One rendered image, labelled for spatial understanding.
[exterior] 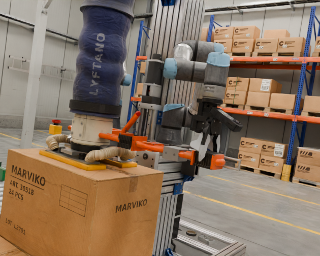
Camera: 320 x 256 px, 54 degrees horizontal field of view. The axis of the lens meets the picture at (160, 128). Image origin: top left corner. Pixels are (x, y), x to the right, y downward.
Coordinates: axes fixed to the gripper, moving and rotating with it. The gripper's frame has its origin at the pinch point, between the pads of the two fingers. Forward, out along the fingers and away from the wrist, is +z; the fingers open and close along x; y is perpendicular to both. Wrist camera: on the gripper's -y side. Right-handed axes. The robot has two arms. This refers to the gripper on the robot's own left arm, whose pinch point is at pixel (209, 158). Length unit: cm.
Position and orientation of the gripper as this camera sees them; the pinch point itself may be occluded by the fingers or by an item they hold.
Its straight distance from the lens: 108.3
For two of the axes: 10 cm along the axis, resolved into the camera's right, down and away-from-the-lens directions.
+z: -1.4, 9.9, 0.5
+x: -6.1, -0.5, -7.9
